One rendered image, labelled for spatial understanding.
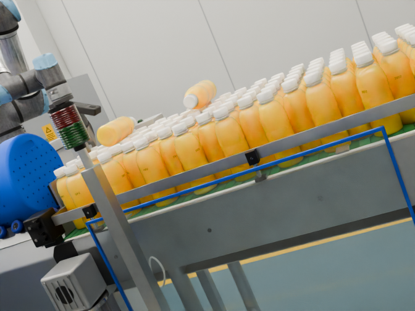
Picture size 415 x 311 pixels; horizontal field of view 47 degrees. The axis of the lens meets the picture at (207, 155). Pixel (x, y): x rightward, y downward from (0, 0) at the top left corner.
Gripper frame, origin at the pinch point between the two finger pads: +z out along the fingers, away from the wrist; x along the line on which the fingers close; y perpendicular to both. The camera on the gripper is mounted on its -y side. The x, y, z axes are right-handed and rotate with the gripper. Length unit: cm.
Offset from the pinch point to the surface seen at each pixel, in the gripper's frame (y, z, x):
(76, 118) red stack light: -29, -13, 46
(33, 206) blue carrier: 16.7, 7.9, 19.5
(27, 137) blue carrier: 16.7, -12.6, 7.0
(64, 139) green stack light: -25, -10, 48
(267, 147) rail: -64, 12, 30
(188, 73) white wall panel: 45, -5, -259
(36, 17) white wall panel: 151, -101, -245
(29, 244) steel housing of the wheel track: 23.6, 19.2, 21.4
